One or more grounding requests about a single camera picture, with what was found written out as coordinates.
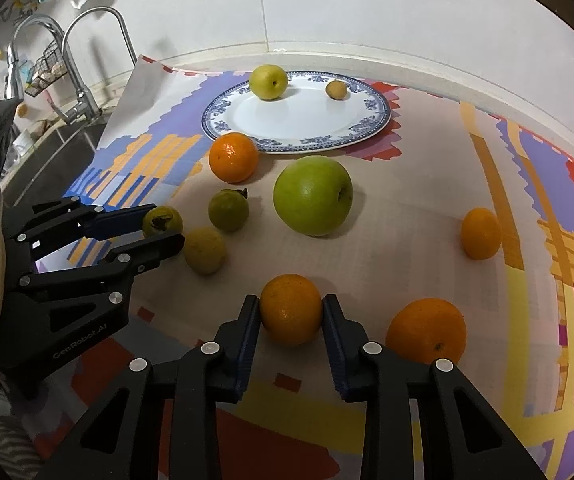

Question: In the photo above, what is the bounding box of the small yellow round fruit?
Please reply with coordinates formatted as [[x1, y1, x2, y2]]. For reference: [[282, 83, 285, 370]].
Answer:
[[183, 226, 227, 276]]

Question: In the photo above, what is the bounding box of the steel kitchen sink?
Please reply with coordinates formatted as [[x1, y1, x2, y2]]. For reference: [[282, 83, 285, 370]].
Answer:
[[0, 120, 110, 206]]

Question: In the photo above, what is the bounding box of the small green fruit with calyx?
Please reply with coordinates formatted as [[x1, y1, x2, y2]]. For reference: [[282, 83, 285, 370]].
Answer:
[[142, 206, 184, 239], [208, 188, 250, 233]]

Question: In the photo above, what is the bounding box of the black wire basket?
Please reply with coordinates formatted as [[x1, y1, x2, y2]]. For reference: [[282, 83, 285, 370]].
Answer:
[[23, 47, 71, 97]]

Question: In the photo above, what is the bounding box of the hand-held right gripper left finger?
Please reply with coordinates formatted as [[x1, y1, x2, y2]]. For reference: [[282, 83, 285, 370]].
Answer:
[[34, 294, 263, 480]]

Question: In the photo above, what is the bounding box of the small mandarin orange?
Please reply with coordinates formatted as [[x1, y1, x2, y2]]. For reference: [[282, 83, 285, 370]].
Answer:
[[461, 207, 502, 261]]

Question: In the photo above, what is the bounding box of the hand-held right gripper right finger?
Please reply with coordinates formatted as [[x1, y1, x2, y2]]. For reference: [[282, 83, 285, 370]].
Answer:
[[321, 293, 550, 480]]

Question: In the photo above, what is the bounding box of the tall arched steel faucet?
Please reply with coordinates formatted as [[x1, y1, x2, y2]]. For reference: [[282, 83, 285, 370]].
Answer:
[[61, 6, 138, 126]]

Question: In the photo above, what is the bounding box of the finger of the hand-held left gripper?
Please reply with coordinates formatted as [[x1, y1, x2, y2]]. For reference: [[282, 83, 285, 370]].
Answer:
[[2, 197, 159, 247], [17, 232, 186, 307]]

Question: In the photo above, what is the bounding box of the yellow-green pear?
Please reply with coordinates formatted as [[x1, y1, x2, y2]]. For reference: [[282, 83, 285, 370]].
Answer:
[[249, 64, 289, 101]]

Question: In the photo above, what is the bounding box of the large green apple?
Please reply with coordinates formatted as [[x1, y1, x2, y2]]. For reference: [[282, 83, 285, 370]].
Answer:
[[273, 155, 354, 237]]

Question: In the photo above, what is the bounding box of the colourful patterned table mat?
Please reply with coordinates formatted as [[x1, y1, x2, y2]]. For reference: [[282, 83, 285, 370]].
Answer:
[[32, 55, 574, 480]]

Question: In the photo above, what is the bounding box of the blue patterned white plate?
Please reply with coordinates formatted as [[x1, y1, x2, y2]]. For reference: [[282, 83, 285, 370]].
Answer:
[[201, 70, 393, 154]]

